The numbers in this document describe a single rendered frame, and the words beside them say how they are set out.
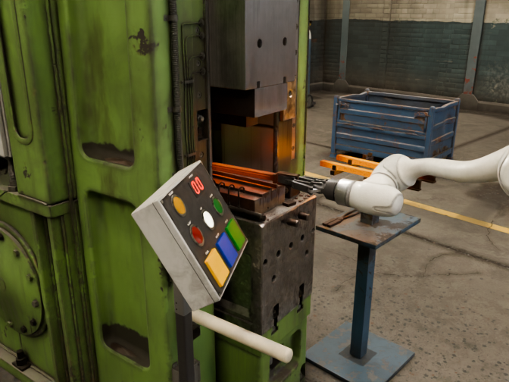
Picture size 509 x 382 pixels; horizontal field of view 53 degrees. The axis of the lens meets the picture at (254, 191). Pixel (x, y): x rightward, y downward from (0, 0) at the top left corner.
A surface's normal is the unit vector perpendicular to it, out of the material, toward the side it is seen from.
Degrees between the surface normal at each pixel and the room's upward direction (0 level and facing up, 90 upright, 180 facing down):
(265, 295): 90
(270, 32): 90
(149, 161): 89
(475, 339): 0
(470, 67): 90
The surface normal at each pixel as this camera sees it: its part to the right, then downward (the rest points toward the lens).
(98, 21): -0.58, 0.25
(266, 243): 0.81, 0.19
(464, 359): 0.00, -0.94
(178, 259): -0.18, 0.32
